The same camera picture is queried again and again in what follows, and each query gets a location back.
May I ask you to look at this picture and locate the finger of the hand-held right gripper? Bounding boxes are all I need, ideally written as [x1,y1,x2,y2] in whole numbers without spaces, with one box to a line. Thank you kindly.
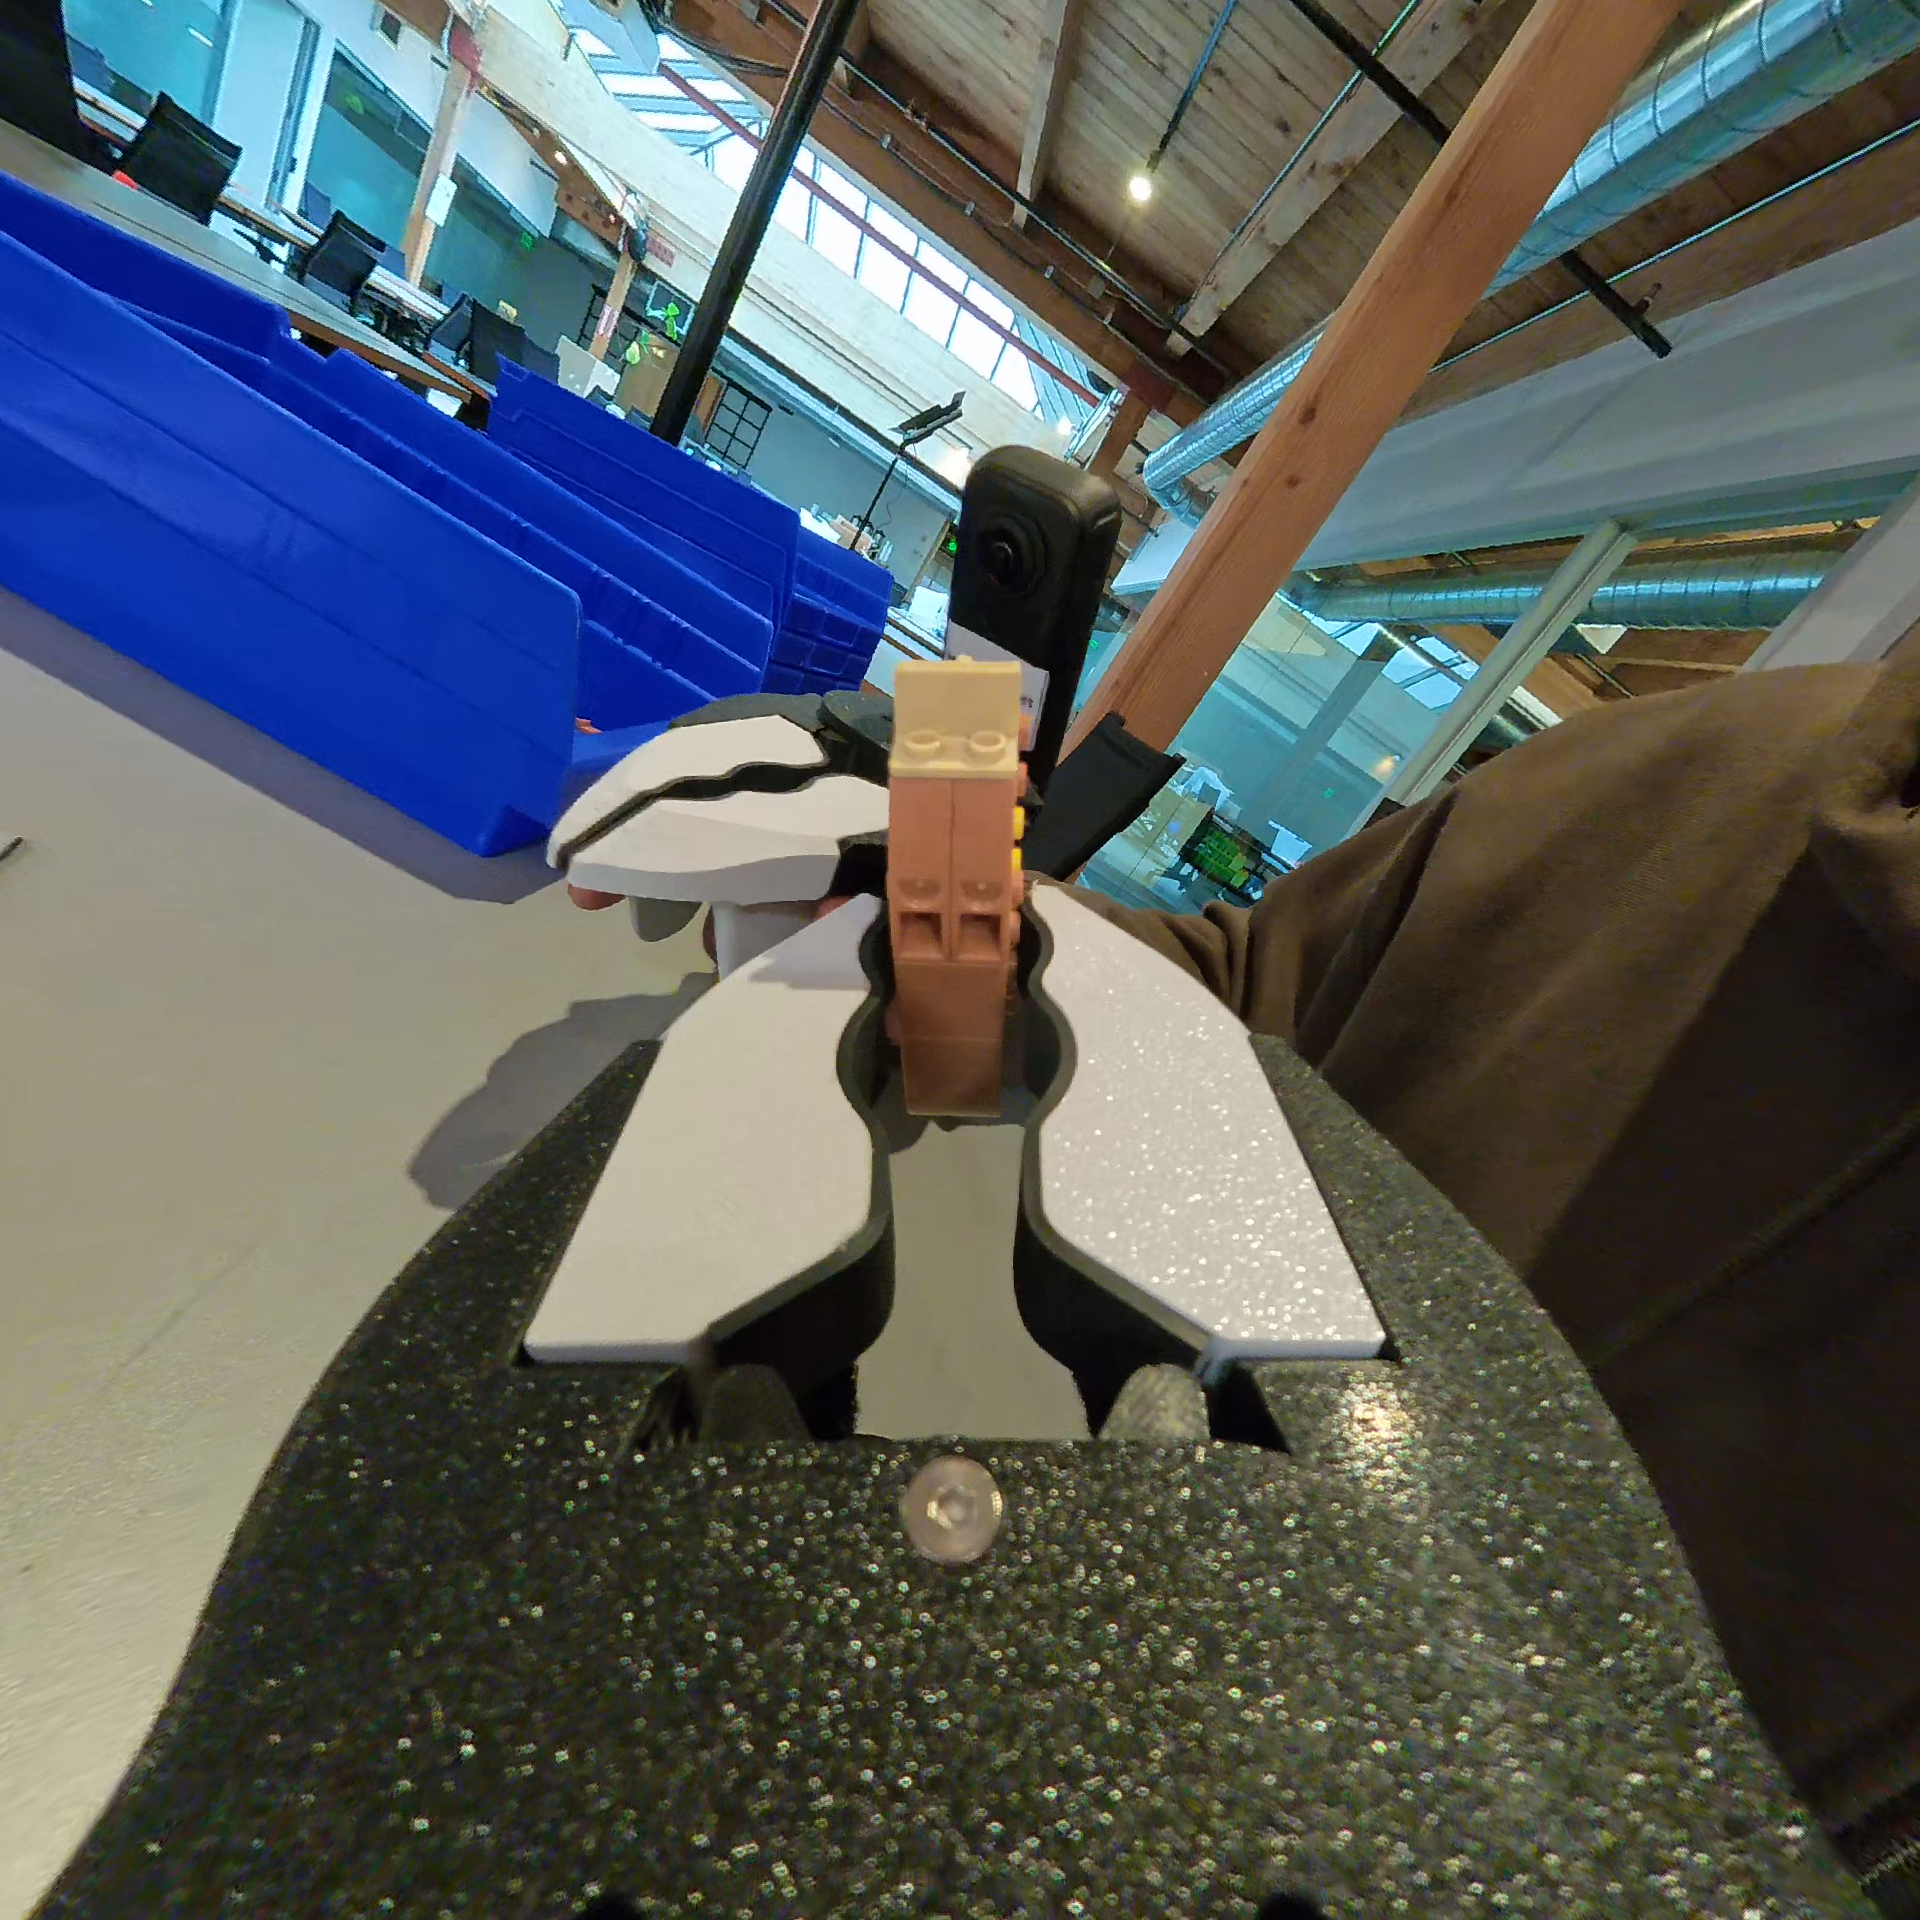
[565,714,827,835]
[546,761,896,943]

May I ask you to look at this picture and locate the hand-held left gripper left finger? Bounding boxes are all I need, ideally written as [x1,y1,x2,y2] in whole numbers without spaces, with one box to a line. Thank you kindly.
[522,896,905,1375]

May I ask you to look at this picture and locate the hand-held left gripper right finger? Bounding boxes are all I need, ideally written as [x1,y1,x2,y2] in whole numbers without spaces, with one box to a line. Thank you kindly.
[1020,884,1388,1385]

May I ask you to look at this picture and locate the brown toy brick assembly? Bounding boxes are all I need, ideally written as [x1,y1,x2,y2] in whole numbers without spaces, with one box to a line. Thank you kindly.
[883,656,1041,1122]

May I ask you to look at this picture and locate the nested blue plastic bins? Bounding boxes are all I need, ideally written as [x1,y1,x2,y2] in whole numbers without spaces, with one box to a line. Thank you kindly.
[487,356,898,723]

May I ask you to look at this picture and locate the wooden beam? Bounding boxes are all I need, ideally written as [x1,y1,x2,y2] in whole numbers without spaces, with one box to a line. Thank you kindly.
[1057,0,1689,760]

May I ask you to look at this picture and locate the blue plastic bin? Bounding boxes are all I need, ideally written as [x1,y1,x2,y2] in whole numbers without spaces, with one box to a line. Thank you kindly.
[0,168,799,859]

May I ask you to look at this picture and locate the black pole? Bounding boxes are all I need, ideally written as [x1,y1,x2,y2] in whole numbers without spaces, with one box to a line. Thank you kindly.
[648,0,869,449]

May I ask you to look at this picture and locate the metal air duct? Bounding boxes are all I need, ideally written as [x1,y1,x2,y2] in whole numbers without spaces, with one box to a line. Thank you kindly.
[1141,0,1920,506]

